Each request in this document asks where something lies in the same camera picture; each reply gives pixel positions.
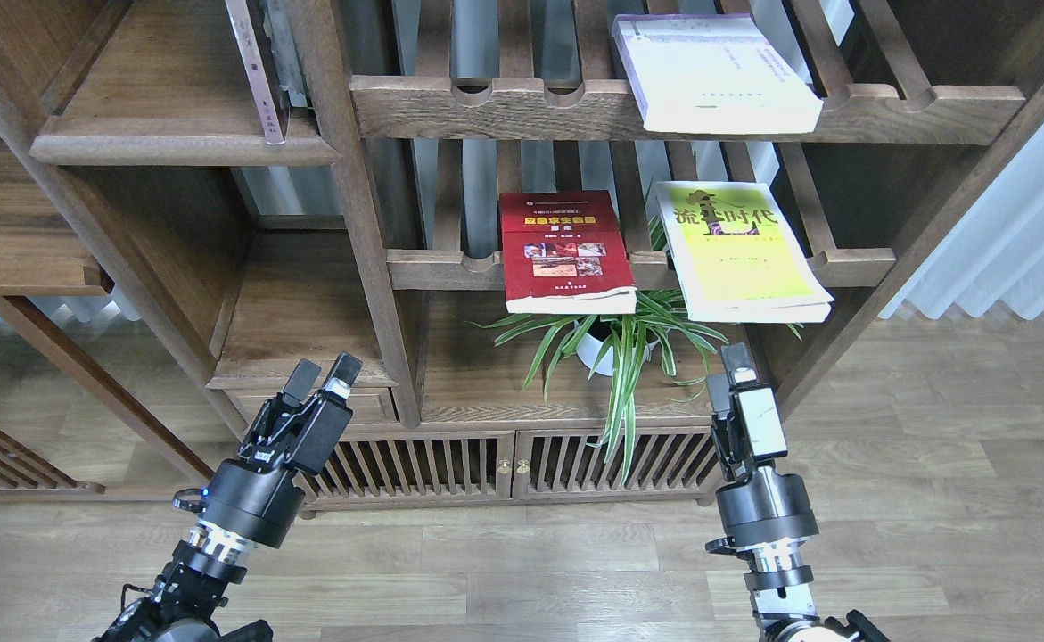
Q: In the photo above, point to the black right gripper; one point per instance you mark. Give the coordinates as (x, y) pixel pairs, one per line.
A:
(758, 506)

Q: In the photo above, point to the white plant pot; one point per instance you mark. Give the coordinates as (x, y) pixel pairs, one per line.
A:
(589, 349)

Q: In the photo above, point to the grey upright book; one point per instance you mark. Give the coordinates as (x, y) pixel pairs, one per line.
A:
(285, 53)

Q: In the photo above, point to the white purple paperback book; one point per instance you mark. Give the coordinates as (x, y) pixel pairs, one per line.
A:
(711, 75)

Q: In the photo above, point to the dark wooden bookshelf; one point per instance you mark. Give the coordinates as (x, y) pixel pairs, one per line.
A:
(136, 120)

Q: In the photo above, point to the yellow green paperback book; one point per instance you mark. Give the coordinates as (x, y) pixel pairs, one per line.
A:
(736, 257)

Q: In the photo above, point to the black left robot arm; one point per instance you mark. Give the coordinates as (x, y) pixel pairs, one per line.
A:
(191, 586)

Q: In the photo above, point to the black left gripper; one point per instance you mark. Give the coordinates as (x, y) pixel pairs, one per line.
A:
(253, 494)

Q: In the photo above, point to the green spider plant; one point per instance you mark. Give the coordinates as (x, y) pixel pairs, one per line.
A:
(659, 318)

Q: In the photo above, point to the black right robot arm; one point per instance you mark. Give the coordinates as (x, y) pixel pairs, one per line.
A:
(779, 584)

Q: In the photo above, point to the red paperback book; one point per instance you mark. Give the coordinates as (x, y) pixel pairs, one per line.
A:
(563, 253)

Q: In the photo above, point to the white pleated curtain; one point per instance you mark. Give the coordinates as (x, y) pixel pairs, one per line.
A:
(995, 254)

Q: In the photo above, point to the thin upright pink book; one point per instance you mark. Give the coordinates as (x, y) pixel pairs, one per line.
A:
(248, 25)

